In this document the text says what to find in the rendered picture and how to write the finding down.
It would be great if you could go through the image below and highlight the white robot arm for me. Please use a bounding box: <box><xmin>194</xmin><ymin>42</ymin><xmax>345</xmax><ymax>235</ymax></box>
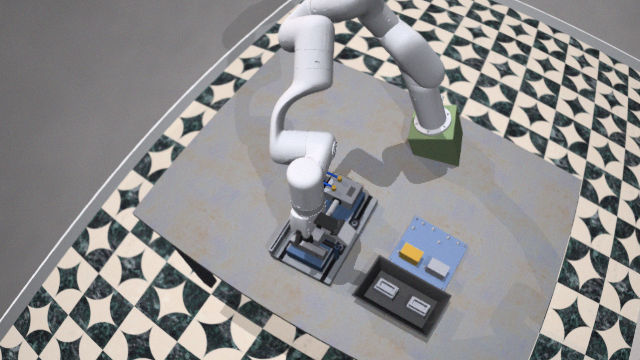
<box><xmin>269</xmin><ymin>0</ymin><xmax>452</xmax><ymax>246</ymax></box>

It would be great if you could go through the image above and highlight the yellow rectangular block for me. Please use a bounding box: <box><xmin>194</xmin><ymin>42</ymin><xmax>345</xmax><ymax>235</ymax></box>
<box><xmin>398</xmin><ymin>243</ymin><xmax>424</xmax><ymax>266</ymax></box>

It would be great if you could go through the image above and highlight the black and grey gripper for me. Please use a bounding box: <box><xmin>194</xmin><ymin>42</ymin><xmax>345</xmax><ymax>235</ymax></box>
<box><xmin>290</xmin><ymin>199</ymin><xmax>326</xmax><ymax>245</ymax></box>

